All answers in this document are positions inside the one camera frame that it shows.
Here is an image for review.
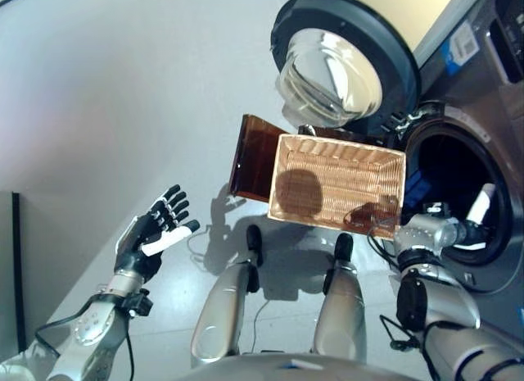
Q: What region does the round glass washer door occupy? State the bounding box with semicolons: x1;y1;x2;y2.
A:
269;0;422;131

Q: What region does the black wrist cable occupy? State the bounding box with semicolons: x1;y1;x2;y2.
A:
34;310;136;381
365;215;436;360

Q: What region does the blue barcode sticker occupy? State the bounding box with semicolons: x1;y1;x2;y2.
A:
443;21;481;74

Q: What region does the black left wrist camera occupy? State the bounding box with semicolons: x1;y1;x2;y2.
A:
124;288;156;317

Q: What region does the grey front-load washing machine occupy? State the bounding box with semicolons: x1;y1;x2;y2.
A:
386;0;524;319

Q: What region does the rectangular wicker basket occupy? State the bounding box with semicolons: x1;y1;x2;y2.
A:
266;134;408;239

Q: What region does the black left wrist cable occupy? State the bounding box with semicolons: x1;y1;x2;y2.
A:
34;310;136;381

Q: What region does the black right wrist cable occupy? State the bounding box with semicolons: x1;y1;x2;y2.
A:
365;215;436;360

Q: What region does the right silver robot leg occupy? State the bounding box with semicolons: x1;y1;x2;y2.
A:
310;233;368;365

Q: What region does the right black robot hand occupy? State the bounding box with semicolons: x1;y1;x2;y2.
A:
454;183;499;252

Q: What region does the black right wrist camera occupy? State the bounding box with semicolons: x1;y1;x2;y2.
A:
423;201;450;216

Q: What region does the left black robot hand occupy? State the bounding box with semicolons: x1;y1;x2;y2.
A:
113;184;201;284

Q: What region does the grey cabinet with black edge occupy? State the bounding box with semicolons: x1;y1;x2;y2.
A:
0;190;28;357

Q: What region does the blue garment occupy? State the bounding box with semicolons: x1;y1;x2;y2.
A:
404;167;431;206

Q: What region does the grey robot torso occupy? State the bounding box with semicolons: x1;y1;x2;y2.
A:
175;351;421;381

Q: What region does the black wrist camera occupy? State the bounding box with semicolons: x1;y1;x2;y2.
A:
423;201;450;216
124;288;156;317

